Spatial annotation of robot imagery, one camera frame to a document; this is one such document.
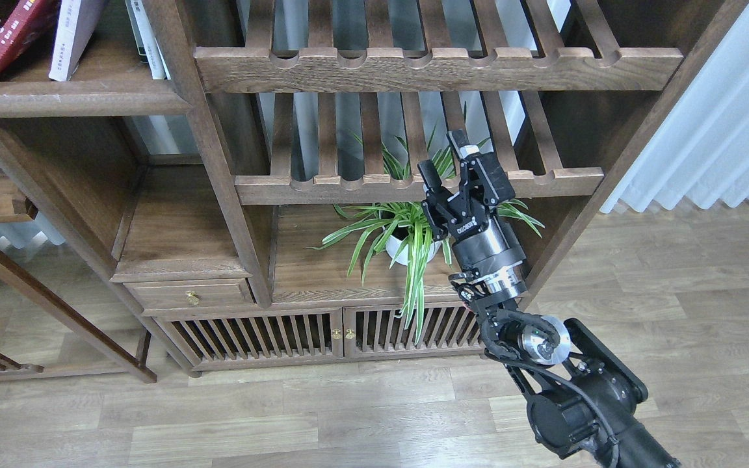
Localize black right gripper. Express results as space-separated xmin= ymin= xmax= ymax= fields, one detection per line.
xmin=417 ymin=130 xmax=528 ymax=303

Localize white lavender paperback book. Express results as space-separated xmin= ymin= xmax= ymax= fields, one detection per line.
xmin=48 ymin=1 xmax=108 ymax=82

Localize red paperback book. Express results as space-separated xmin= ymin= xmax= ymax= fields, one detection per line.
xmin=0 ymin=1 xmax=60 ymax=73

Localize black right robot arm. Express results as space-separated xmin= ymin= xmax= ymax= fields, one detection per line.
xmin=419 ymin=130 xmax=680 ymax=467

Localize white upright books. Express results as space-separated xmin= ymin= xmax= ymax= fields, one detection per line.
xmin=125 ymin=1 xmax=170 ymax=79

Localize green spider plant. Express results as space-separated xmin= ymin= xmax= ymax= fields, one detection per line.
xmin=321 ymin=130 xmax=541 ymax=341

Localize white plant pot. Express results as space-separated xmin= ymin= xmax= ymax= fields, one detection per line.
xmin=386 ymin=232 xmax=442 ymax=266

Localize dark wooden bookshelf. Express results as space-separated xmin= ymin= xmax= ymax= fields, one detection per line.
xmin=0 ymin=1 xmax=747 ymax=376

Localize white pleated curtain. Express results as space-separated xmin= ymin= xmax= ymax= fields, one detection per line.
xmin=600 ymin=5 xmax=749 ymax=213

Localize brass drawer knob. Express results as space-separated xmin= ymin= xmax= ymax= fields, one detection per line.
xmin=185 ymin=291 xmax=200 ymax=306

